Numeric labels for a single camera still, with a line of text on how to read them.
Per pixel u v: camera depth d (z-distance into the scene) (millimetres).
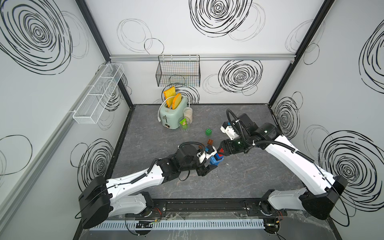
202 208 754
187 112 1020
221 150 669
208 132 994
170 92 986
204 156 588
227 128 654
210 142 963
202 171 641
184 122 1024
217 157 693
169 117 960
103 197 399
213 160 706
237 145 587
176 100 945
